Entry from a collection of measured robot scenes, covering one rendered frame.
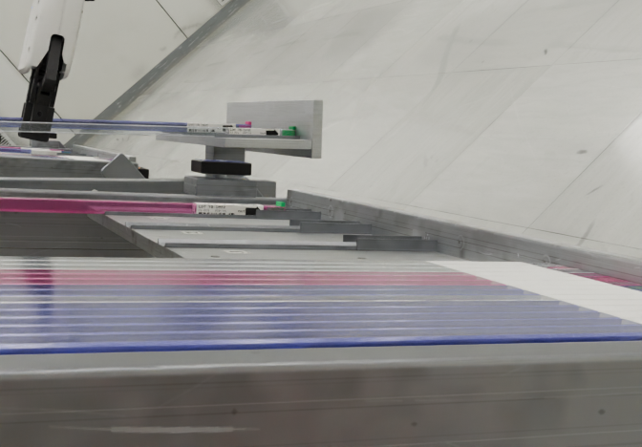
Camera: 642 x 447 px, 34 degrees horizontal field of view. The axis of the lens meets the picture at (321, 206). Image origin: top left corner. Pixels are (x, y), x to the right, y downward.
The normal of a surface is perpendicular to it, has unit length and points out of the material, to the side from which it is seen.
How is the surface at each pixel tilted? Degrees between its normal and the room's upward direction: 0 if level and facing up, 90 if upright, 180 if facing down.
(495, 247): 46
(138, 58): 90
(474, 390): 90
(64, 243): 90
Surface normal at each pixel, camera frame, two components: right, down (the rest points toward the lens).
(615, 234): -0.60, -0.74
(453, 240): -0.93, -0.03
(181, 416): 0.36, 0.08
